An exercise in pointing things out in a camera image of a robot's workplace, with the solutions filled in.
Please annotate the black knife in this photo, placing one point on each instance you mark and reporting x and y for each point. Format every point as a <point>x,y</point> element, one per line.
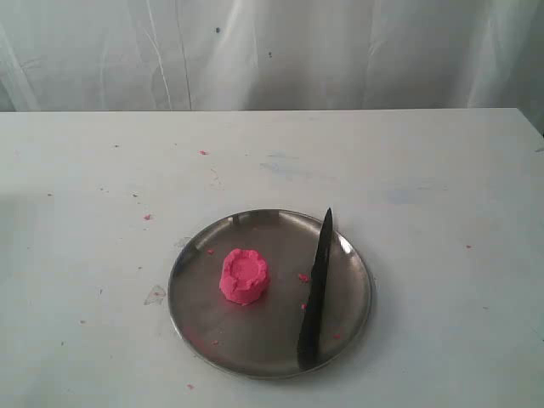
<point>308,344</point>

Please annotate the pink clay lump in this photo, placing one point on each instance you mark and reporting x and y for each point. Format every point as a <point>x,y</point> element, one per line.
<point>245,276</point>

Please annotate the round steel plate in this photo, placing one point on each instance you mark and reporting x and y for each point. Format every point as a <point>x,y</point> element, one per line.
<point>260,339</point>

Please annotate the white backdrop curtain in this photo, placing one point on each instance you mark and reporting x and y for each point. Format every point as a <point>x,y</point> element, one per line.
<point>265,55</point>

